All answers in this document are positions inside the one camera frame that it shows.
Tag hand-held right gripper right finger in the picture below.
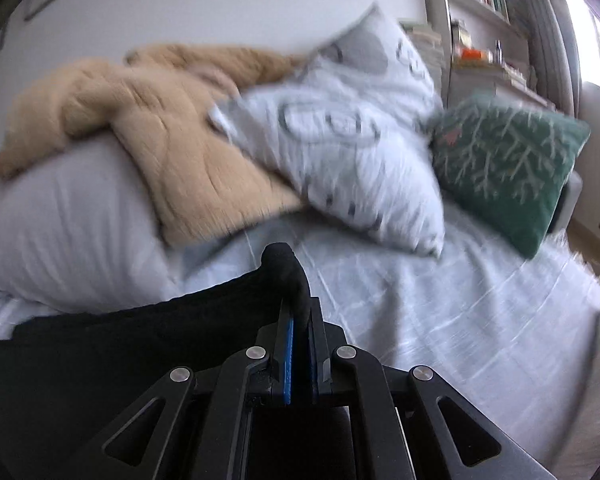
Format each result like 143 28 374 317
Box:
307 297 557 480

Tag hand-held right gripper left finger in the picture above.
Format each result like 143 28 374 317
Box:
77 300 296 480

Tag black quilted coat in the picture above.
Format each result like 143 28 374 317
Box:
0 242 361 480

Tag light grey bed cover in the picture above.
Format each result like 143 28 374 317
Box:
0 205 600 480

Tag white patterned pillow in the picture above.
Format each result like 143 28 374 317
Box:
207 2 447 259

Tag beige fluffy blanket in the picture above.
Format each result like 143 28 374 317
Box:
0 42 308 247

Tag plain white pillow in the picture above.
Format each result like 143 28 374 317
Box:
0 145 183 313

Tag green branch-print cushion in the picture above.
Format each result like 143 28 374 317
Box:
427 92 592 261

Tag stack of papers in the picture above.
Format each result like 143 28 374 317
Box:
400 19 448 96

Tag grey curtain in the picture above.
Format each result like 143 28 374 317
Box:
517 0 583 113

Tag window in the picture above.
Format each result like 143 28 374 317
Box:
555 0 600 98

